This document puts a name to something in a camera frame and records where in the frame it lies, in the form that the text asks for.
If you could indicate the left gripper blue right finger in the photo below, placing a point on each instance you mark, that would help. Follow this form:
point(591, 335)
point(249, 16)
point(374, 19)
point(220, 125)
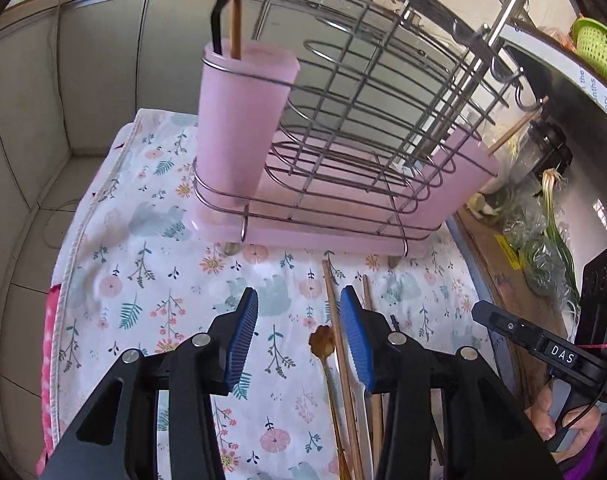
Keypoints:
point(366, 333)

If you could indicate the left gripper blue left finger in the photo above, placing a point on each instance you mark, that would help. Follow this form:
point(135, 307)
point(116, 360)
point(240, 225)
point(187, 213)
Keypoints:
point(231, 335)

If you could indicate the wooden chopstick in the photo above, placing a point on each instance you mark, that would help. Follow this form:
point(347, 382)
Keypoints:
point(343, 370)
point(235, 29)

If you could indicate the gold flower spoon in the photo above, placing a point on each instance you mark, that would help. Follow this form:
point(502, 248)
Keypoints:
point(322, 346)

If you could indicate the floral white cloth mat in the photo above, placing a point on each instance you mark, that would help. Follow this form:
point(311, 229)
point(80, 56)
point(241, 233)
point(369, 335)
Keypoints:
point(132, 273)

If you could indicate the pink drip tray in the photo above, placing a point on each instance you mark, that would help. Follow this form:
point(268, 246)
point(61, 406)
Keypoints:
point(393, 221)

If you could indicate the wooden chopstick on mat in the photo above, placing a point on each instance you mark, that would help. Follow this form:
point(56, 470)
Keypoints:
point(343, 370)

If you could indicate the green onions in bag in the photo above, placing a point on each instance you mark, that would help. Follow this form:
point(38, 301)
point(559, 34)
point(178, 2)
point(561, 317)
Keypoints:
point(541, 245)

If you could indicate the napa cabbage in bag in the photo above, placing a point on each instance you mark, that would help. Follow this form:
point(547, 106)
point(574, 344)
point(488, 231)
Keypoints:
point(490, 208)

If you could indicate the pink cup right side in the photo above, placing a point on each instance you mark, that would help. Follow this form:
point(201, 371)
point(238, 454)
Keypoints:
point(461, 168)

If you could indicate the pink cup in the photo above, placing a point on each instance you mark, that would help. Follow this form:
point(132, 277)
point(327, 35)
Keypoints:
point(461, 168)
point(240, 104)

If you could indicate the pink cup left side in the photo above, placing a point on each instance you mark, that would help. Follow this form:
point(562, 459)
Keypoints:
point(240, 104)

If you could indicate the green plastic basket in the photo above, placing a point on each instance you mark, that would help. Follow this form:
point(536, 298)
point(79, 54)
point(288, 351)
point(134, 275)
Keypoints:
point(590, 37)

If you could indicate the metal wire utensil rack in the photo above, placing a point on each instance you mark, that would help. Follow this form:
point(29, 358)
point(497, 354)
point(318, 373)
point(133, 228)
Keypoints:
point(382, 85)

